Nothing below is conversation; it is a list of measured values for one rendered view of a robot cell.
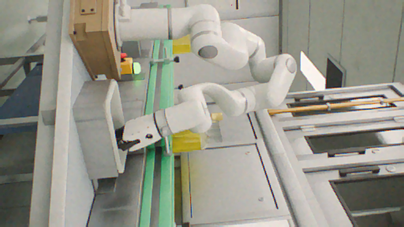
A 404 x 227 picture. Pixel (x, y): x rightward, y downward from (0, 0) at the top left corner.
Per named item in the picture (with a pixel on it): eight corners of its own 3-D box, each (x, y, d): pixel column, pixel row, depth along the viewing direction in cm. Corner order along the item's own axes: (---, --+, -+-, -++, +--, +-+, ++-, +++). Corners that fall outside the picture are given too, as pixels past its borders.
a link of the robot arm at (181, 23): (167, 21, 134) (217, 20, 136) (169, 53, 128) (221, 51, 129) (166, -2, 126) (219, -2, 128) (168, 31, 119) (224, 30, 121)
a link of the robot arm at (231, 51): (237, 44, 145) (243, 82, 136) (182, 16, 131) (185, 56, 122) (256, 28, 139) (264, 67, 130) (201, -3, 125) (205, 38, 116)
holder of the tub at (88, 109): (93, 195, 116) (121, 192, 117) (71, 107, 104) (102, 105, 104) (102, 161, 132) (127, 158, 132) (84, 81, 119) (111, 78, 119)
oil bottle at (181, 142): (149, 156, 148) (209, 150, 149) (147, 142, 146) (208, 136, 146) (150, 147, 153) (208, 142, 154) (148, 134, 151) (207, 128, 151)
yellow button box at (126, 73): (114, 81, 165) (132, 80, 165) (111, 64, 162) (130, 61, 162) (116, 75, 171) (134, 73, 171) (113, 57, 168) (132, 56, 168)
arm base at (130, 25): (111, 16, 115) (167, 14, 116) (114, -14, 122) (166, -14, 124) (118, 54, 128) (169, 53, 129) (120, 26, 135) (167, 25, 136)
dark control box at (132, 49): (121, 57, 189) (140, 56, 190) (119, 41, 186) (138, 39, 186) (124, 52, 197) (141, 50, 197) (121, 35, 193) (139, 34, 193)
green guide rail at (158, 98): (143, 129, 134) (168, 127, 134) (143, 127, 134) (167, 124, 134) (159, 6, 290) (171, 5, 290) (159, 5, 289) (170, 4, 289)
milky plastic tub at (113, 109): (91, 180, 114) (122, 176, 114) (72, 107, 104) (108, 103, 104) (101, 146, 129) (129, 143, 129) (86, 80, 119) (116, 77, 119)
